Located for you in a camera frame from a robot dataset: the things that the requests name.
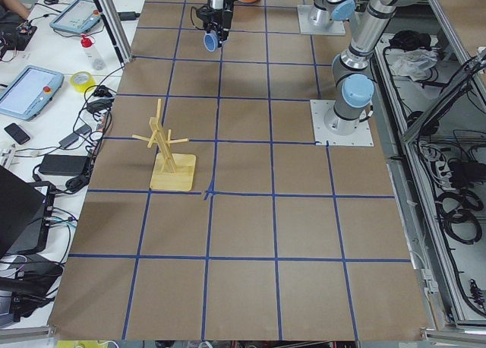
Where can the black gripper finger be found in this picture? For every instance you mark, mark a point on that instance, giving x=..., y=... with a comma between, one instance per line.
x=208, y=27
x=219, y=33
x=227, y=15

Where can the light blue cup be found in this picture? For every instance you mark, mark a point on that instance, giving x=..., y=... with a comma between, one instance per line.
x=211, y=41

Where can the wooden cup rack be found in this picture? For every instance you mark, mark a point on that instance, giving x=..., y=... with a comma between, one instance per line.
x=171, y=171

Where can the small black power brick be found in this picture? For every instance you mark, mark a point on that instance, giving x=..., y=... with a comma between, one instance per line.
x=128, y=15

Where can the red capped squeeze bottle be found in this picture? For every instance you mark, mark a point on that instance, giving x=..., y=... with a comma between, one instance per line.
x=92, y=53

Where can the far teach pendant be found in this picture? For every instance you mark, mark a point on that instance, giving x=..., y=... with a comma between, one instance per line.
x=81, y=16

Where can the teach pendant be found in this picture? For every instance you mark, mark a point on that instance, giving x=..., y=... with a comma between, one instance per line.
x=30, y=91
x=81, y=16

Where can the yellow tape roll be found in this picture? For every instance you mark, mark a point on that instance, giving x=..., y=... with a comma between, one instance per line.
x=82, y=81

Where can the near teach pendant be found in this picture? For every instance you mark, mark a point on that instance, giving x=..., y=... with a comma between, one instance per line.
x=30, y=91

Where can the crumpled white cloth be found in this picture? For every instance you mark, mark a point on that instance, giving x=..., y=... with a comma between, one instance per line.
x=415, y=64

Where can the black power adapter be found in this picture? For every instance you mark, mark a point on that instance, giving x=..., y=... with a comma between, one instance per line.
x=63, y=165

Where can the black smartphone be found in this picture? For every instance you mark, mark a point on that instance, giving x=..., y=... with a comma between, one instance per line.
x=17, y=133

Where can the black laptop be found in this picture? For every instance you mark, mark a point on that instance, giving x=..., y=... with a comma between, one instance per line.
x=25, y=209

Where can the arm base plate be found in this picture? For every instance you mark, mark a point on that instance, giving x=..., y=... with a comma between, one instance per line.
x=331, y=130
x=315, y=21

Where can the aluminium frame post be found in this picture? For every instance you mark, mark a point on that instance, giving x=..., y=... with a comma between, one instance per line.
x=115, y=30

